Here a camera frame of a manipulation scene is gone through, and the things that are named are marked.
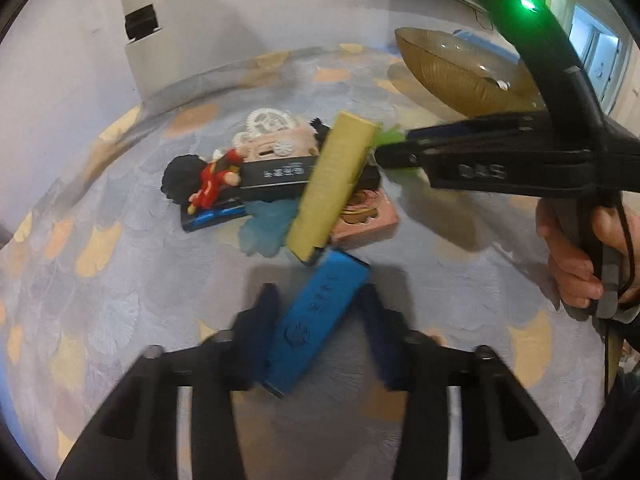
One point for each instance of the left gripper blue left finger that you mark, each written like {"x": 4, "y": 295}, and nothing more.
{"x": 253, "y": 331}

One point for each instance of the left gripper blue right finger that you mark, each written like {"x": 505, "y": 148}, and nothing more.
{"x": 387, "y": 334}

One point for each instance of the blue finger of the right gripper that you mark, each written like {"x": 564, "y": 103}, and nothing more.
{"x": 444, "y": 131}
{"x": 401, "y": 155}

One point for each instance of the blue rectangular box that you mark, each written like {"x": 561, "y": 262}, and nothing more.
{"x": 313, "y": 317}

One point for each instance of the person's right hand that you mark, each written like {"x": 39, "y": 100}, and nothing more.
{"x": 570, "y": 266}

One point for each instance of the green paper leaf cutout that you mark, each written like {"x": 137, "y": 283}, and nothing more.
{"x": 389, "y": 135}

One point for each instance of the amber ribbed glass bowl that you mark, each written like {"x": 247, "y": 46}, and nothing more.
{"x": 463, "y": 75}

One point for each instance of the olive yellow long box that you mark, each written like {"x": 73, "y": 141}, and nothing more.
{"x": 347, "y": 147}

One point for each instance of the pink box with rings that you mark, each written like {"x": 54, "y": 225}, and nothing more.
{"x": 368, "y": 217}

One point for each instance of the black spiky figurine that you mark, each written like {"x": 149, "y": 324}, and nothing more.
{"x": 321, "y": 131}

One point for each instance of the teal paper leaf cutout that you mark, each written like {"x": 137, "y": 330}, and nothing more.
{"x": 267, "y": 226}

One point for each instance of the pink wooden gear box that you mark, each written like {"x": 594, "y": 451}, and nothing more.
{"x": 291, "y": 143}

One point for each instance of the black long box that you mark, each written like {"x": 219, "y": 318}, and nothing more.
{"x": 285, "y": 179}

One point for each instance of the dark blue flat box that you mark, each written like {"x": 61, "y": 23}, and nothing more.
{"x": 224, "y": 211}

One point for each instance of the white plastic gear set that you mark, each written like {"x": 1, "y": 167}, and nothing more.
{"x": 266, "y": 120}

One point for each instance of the ginkgo pattern table mat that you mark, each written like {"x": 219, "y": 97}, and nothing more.
{"x": 99, "y": 267}

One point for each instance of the red dressed doll figurine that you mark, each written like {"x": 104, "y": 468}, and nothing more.
{"x": 193, "y": 183}

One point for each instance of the white wall pipe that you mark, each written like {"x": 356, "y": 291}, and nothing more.
{"x": 148, "y": 51}

